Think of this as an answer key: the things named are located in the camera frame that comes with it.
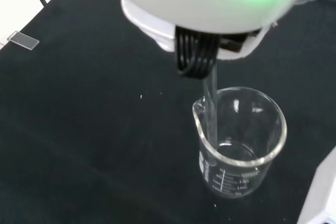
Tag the clear glass beaker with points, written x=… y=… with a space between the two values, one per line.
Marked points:
x=236 y=182

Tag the clear cloth clip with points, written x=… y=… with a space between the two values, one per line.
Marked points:
x=23 y=40

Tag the black bench cloth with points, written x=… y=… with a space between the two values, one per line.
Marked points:
x=92 y=129

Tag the white test tube rack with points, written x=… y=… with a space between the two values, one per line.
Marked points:
x=323 y=195

